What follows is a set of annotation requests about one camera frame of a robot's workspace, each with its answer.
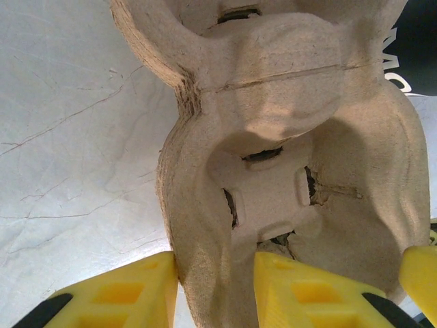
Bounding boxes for black paper coffee cup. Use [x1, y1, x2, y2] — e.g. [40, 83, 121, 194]
[384, 0, 437, 98]

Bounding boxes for brown pulp cup carrier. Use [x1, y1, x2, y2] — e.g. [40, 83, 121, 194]
[109, 0, 432, 328]

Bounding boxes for stacked brown pulp cup carriers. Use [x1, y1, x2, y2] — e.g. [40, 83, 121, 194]
[109, 0, 206, 274]

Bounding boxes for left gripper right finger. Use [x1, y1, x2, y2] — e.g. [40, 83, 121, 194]
[254, 251, 424, 328]

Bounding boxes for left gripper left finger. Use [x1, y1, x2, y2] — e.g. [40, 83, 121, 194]
[20, 251, 179, 328]

